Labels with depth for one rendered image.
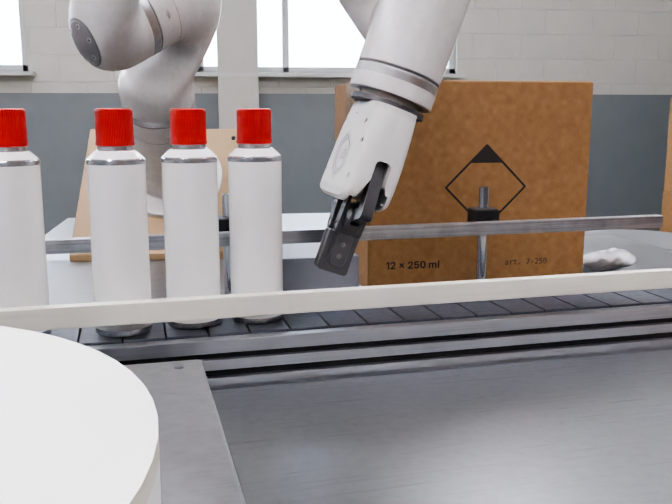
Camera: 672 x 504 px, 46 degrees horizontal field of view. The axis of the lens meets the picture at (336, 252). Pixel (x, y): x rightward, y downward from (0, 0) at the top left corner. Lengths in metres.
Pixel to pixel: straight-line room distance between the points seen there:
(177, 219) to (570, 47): 6.07
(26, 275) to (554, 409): 0.47
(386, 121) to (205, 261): 0.21
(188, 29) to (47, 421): 1.08
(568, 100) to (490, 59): 5.38
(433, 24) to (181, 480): 0.48
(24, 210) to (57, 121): 5.45
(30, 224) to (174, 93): 0.58
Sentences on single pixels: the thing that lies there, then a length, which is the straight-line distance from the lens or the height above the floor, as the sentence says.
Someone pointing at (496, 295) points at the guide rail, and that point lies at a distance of 0.81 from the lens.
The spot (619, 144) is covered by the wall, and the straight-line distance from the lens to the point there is 6.89.
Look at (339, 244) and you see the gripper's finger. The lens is 0.77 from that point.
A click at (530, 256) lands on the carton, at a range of 1.08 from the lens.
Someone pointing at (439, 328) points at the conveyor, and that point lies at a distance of 0.78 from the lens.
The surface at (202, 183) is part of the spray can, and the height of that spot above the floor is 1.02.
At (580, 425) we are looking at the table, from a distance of 0.69.
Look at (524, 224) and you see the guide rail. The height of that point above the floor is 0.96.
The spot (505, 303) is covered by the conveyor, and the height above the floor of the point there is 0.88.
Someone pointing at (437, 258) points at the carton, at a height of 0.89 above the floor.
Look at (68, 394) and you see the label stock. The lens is 0.18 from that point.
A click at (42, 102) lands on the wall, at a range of 6.20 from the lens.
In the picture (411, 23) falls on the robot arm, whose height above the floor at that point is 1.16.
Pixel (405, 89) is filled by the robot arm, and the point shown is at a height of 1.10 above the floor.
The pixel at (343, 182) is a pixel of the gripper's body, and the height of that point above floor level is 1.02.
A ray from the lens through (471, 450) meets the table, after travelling 0.62.
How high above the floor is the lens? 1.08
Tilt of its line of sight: 10 degrees down
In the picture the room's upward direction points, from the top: straight up
